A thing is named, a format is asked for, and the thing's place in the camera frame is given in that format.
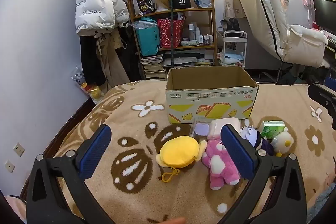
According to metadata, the cream reclining chair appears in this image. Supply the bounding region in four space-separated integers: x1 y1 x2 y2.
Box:
231 0 328 68

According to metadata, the yellow plush coin purse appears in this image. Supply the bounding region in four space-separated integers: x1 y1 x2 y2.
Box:
156 136 207 182

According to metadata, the row of cosmetic bottles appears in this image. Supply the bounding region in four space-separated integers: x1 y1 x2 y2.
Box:
188 25 214 44

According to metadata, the plastic bag with yellow things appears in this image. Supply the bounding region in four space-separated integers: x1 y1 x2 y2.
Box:
71 65 105 104

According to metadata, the beige coat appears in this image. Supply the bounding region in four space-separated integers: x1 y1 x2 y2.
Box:
96 30 132 93

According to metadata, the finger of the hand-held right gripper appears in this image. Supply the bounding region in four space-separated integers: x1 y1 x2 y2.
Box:
308 84 336 131

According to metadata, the dark blue plush doll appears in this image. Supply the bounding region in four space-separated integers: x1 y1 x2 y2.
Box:
239 126 275 156

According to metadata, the pink plush bear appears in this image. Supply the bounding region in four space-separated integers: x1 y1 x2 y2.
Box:
202 139 240 190

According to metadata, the black bag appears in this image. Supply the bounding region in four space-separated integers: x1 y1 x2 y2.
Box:
220 18 240 35

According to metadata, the beige brown printed blanket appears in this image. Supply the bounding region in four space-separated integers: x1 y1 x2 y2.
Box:
22 80 336 224

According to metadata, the black hanging garment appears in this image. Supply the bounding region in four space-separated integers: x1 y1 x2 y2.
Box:
80 35 105 85

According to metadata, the pink and white case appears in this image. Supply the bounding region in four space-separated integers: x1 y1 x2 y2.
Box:
207 117 240 140

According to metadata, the wooden shelf rack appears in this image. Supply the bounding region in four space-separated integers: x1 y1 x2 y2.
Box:
128 0 218 80

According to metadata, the wooden desk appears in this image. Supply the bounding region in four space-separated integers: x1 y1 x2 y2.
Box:
324 30 336 56

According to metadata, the red patterned bag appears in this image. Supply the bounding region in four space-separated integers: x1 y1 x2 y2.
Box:
157 19 184 48

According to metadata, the printed cardboard box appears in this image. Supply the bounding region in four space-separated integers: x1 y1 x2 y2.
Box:
165 66 259 125

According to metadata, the clear packet with purple puff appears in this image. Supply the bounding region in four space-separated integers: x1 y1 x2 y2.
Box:
190 120 210 140

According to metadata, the white trolley cart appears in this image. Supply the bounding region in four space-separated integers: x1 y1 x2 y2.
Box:
217 30 248 68

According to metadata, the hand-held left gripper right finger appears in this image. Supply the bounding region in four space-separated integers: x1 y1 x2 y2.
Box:
220 124 307 224

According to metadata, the teal bag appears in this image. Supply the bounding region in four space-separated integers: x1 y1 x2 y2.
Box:
135 18 160 56

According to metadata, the stack of books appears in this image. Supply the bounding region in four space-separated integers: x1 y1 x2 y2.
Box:
140 54 168 80

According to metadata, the black monitor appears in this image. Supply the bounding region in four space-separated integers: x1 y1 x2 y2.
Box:
312 0 336 30

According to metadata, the pile of magazines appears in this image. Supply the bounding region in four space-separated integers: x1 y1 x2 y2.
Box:
163 52 213 68

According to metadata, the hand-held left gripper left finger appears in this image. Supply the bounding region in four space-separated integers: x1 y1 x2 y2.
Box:
26 124 112 224

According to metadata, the green tissue pack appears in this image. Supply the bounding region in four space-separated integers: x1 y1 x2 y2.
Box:
258 120 286 139

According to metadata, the white plush chick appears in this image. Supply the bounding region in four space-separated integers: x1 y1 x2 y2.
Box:
270 127 294 157

